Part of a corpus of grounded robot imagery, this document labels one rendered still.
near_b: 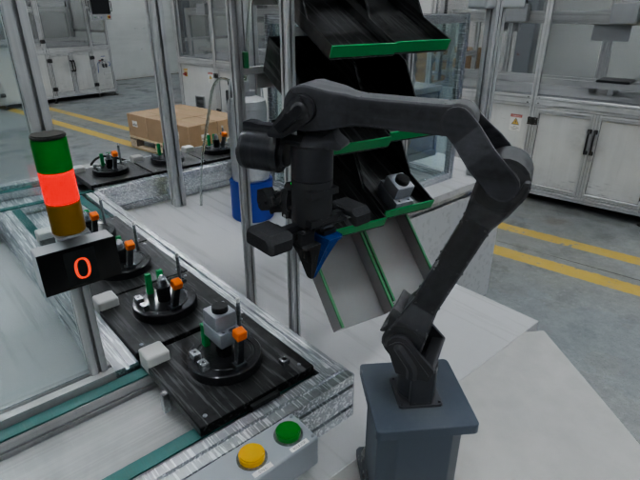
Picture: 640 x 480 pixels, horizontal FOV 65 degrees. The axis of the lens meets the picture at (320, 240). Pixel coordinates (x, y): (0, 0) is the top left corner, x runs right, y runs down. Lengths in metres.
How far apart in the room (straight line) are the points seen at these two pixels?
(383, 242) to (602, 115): 3.52
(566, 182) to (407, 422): 4.09
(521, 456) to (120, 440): 0.70
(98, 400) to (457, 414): 0.63
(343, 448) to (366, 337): 0.34
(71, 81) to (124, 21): 3.05
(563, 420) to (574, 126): 3.67
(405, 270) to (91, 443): 0.71
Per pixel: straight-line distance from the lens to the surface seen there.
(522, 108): 4.72
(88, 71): 10.52
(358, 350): 1.20
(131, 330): 1.14
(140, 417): 1.01
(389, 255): 1.17
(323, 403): 0.96
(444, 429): 0.76
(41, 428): 1.03
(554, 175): 4.74
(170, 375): 1.00
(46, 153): 0.84
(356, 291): 1.08
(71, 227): 0.87
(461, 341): 1.27
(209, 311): 0.94
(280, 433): 0.86
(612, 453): 1.11
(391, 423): 0.75
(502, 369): 1.22
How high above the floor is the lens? 1.59
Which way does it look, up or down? 25 degrees down
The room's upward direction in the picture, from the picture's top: straight up
